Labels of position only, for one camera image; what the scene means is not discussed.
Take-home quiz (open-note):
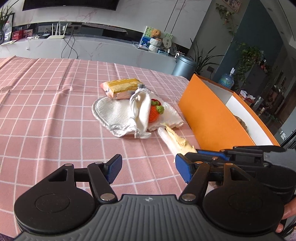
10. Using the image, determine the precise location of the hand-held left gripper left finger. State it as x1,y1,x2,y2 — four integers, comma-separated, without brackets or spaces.
47,154,123,202

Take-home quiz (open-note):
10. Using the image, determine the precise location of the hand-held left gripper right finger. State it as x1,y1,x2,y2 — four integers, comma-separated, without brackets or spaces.
175,154,251,202

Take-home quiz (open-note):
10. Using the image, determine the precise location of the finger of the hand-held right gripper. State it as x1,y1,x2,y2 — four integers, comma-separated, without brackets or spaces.
196,149,234,156
186,152,232,168

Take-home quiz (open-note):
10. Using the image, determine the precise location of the orange cardboard box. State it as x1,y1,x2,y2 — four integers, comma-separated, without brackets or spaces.
178,74,280,151

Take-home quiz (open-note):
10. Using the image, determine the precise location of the white paper towel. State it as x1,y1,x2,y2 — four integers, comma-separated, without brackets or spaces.
148,102,184,131

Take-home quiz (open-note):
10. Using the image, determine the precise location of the white quilted cloth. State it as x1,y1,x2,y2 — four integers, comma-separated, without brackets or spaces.
92,97,139,138

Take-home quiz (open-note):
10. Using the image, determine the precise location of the crochet strawberry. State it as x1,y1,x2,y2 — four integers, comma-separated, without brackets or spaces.
148,98,165,123

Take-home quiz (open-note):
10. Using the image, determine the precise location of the white drawstring bag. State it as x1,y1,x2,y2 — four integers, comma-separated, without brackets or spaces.
129,89,153,139

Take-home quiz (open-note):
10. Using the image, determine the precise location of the yellow snack packet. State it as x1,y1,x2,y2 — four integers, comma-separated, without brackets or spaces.
100,78,143,100

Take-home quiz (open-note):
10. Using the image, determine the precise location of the person's right hand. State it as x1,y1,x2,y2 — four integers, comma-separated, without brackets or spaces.
276,197,296,233

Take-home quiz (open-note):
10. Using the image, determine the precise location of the white floor appliance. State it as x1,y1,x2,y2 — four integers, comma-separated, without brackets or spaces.
253,96,264,112

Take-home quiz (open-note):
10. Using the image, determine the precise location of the blue water jug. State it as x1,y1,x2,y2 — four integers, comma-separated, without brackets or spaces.
218,68,236,89

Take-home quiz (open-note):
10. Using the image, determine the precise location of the pink checkered tablecloth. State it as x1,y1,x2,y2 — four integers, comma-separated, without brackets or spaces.
0,57,202,237

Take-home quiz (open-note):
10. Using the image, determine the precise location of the grey metal trash can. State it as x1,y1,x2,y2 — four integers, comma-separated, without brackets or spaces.
171,55,198,78

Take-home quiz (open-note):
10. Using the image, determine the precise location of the grey-blue cabinet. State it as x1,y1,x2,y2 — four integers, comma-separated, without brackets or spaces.
247,62,270,98

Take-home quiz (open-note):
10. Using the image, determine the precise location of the long-leaf potted plant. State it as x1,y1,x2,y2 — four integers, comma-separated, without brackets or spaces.
190,39,225,75

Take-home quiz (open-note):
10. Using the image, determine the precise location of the leafy pothos plant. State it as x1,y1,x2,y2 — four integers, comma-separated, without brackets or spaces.
231,43,264,91

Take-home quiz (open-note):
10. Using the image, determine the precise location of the white marble TV console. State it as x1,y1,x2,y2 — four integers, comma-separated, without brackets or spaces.
0,22,179,75

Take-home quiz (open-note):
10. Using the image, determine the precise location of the green landscape painting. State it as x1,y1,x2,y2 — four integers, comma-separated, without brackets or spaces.
140,26,174,50

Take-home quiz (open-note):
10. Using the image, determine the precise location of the hanging vine plant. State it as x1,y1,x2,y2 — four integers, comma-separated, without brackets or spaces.
216,3,239,36

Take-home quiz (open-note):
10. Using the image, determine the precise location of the white router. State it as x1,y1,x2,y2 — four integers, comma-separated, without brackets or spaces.
47,23,69,40

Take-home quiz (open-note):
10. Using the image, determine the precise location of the black television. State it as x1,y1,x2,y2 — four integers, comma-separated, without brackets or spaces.
22,0,121,11

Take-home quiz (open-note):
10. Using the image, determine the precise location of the green plant in glass vase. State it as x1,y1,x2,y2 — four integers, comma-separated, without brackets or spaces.
0,6,14,46

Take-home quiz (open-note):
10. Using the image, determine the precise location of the black cable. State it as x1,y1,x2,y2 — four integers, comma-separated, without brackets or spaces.
61,35,79,60

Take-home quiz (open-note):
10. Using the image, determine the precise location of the framed wall picture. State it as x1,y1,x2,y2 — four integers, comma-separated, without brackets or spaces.
222,0,241,12

